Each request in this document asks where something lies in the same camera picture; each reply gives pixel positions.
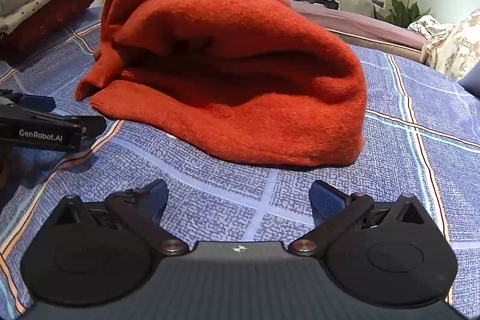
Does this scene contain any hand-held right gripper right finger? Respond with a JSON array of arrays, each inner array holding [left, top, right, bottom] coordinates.
[[288, 179, 436, 256]]

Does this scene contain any green leafy plant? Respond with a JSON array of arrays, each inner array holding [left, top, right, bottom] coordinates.
[[384, 0, 432, 29]]

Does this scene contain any brown bed with mauve sheet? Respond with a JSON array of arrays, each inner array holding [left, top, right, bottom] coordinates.
[[279, 0, 428, 60]]

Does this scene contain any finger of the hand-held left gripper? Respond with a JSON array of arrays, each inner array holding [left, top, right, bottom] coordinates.
[[0, 89, 57, 116], [0, 115, 108, 153]]

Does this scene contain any orange knit sweater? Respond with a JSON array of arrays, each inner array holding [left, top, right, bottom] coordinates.
[[74, 0, 367, 168]]

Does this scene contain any floral cream quilt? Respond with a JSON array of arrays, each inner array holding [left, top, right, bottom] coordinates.
[[407, 8, 480, 81]]

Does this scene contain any dark red folded garment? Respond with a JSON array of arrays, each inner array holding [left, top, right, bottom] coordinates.
[[0, 0, 97, 60]]

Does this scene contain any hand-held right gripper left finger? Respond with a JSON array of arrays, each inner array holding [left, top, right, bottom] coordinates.
[[49, 178, 189, 256]]

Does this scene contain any blue plaid bedsheet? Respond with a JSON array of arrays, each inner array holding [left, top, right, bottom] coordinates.
[[0, 5, 480, 320]]

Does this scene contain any cream dotted folded garment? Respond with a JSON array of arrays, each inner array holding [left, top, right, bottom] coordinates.
[[0, 0, 96, 34]]

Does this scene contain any beige cushion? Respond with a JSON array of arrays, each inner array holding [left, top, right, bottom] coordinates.
[[338, 0, 376, 19]]

